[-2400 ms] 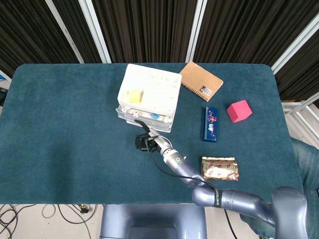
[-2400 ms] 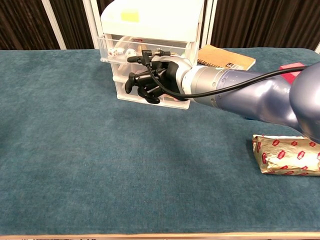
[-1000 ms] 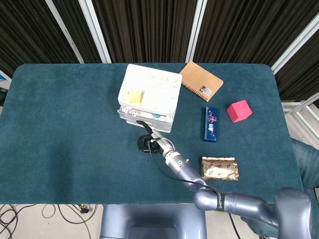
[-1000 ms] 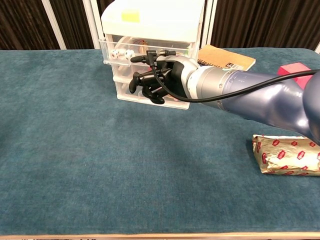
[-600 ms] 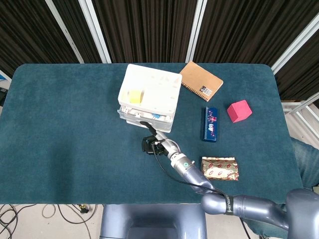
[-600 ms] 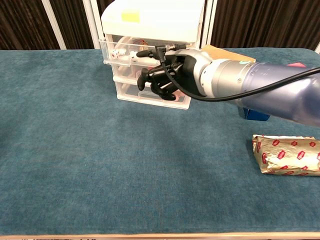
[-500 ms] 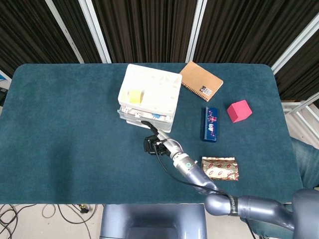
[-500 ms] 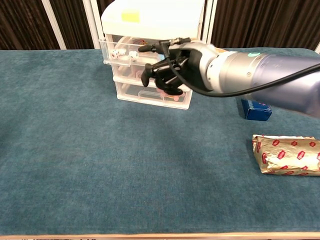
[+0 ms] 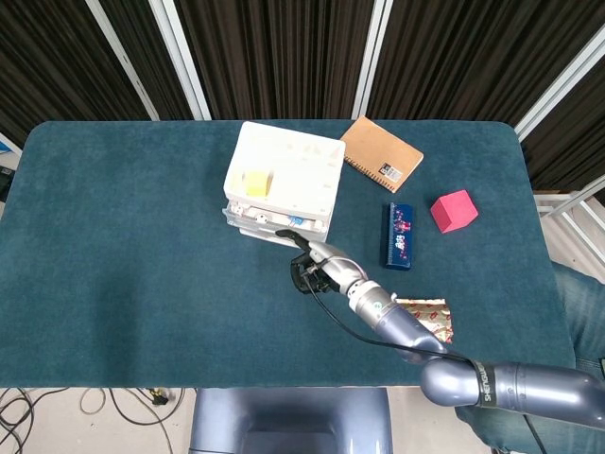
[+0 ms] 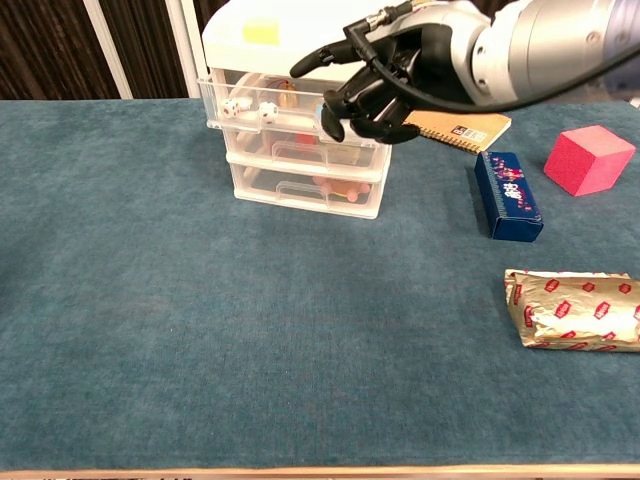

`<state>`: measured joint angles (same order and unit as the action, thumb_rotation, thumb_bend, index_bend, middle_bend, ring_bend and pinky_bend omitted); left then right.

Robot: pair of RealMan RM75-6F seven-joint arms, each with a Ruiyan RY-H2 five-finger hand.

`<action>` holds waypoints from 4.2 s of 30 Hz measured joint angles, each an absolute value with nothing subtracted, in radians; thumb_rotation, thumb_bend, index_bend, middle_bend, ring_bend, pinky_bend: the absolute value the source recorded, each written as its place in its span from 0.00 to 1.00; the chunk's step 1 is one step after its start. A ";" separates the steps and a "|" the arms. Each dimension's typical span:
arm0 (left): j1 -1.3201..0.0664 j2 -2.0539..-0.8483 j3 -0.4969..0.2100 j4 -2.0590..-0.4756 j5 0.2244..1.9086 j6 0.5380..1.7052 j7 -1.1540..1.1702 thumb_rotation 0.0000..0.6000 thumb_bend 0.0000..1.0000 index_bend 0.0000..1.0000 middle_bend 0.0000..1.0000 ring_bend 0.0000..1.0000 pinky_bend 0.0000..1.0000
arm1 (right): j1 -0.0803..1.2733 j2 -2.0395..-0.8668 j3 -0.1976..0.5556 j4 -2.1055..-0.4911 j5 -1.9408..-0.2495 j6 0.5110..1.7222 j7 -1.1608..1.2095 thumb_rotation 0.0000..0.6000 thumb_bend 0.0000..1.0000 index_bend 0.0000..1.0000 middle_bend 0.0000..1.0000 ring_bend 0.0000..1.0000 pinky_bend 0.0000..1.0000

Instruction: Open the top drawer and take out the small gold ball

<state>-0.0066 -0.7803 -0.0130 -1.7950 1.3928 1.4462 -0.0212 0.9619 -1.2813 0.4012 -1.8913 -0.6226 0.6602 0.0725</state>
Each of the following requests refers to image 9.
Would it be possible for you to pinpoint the blue-grey robot torso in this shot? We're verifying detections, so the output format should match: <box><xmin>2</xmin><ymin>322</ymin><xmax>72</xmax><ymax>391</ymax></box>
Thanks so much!
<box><xmin>188</xmin><ymin>387</ymin><xmax>393</xmax><ymax>454</ymax></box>

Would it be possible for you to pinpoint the white metal frame rack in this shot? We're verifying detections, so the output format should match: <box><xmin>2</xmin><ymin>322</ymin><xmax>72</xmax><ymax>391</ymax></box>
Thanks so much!
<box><xmin>532</xmin><ymin>175</ymin><xmax>605</xmax><ymax>271</ymax></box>

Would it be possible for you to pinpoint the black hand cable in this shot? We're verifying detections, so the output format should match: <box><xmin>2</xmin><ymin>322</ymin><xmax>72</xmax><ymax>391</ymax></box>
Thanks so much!
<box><xmin>302</xmin><ymin>267</ymin><xmax>545</xmax><ymax>454</ymax></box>

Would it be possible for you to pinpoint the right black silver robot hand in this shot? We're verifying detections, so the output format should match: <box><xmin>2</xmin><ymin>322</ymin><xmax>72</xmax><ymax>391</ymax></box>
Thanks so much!
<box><xmin>275</xmin><ymin>229</ymin><xmax>370</xmax><ymax>294</ymax></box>

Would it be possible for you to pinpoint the white box blue label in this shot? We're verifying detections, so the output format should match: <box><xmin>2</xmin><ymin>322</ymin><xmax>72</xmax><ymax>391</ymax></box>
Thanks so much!
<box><xmin>0</xmin><ymin>132</ymin><xmax>24</xmax><ymax>157</ymax></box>

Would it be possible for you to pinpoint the dark blue rectangular box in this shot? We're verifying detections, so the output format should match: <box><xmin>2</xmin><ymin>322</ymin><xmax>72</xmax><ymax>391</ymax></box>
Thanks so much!
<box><xmin>379</xmin><ymin>201</ymin><xmax>418</xmax><ymax>272</ymax></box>

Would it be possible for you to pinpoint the grey floor cable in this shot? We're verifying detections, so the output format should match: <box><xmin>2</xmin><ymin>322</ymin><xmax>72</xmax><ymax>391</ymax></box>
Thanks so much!
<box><xmin>78</xmin><ymin>387</ymin><xmax>186</xmax><ymax>454</ymax></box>

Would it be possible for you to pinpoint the white plastic drawer organizer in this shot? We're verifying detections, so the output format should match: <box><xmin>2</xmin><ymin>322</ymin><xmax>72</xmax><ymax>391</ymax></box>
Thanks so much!
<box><xmin>221</xmin><ymin>120</ymin><xmax>347</xmax><ymax>248</ymax></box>

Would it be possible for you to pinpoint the black floor cable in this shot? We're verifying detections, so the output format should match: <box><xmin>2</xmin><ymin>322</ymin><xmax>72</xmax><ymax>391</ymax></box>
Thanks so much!
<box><xmin>0</xmin><ymin>387</ymin><xmax>72</xmax><ymax>454</ymax></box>

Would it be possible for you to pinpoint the yellow sticky note pad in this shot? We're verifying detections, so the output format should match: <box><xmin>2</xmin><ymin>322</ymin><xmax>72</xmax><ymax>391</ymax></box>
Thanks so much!
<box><xmin>241</xmin><ymin>169</ymin><xmax>276</xmax><ymax>198</ymax></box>

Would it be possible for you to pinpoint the gold foil packet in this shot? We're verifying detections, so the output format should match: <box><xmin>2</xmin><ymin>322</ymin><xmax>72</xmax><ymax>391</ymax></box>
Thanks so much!
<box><xmin>394</xmin><ymin>296</ymin><xmax>455</xmax><ymax>345</ymax></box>

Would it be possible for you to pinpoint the black device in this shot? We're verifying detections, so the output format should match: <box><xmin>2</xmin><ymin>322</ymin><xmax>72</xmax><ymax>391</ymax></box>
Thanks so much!
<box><xmin>0</xmin><ymin>165</ymin><xmax>19</xmax><ymax>202</ymax></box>

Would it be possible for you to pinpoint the teal table cloth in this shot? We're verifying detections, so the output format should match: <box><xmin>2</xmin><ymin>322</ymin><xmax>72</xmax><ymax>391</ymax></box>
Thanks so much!
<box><xmin>0</xmin><ymin>119</ymin><xmax>577</xmax><ymax>390</ymax></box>

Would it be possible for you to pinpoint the white aluminium frame post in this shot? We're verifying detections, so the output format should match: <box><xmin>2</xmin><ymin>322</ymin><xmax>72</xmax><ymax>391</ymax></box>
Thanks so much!
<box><xmin>147</xmin><ymin>0</ymin><xmax>213</xmax><ymax>121</ymax></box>
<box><xmin>84</xmin><ymin>0</ymin><xmax>161</xmax><ymax>120</ymax></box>
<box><xmin>351</xmin><ymin>0</ymin><xmax>394</xmax><ymax>120</ymax></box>
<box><xmin>513</xmin><ymin>35</ymin><xmax>605</xmax><ymax>142</ymax></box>

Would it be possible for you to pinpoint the brown spiral notebook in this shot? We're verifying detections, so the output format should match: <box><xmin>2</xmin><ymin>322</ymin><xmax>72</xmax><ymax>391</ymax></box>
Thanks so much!
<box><xmin>339</xmin><ymin>114</ymin><xmax>425</xmax><ymax>195</ymax></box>

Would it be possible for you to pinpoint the blue denim fabric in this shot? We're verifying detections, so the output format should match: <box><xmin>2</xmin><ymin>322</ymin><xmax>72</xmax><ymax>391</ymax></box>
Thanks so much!
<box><xmin>453</xmin><ymin>259</ymin><xmax>605</xmax><ymax>454</ymax></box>

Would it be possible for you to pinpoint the pink foam cube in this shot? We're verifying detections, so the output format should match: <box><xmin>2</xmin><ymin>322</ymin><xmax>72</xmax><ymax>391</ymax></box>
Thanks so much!
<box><xmin>429</xmin><ymin>189</ymin><xmax>479</xmax><ymax>236</ymax></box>

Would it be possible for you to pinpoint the black pleated curtain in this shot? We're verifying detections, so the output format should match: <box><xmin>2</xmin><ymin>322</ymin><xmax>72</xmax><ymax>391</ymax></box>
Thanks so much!
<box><xmin>0</xmin><ymin>0</ymin><xmax>605</xmax><ymax>190</ymax></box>

